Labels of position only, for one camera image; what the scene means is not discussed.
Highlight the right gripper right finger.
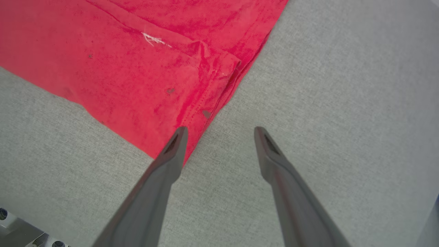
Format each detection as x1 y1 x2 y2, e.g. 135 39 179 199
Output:
254 126 351 247

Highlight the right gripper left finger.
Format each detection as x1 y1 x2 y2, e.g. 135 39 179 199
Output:
91 126 189 247

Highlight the red and white shirt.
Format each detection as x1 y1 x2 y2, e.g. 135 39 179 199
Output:
0 0 289 167

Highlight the grey fabric sofa cushion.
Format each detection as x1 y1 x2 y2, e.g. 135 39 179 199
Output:
0 0 439 247

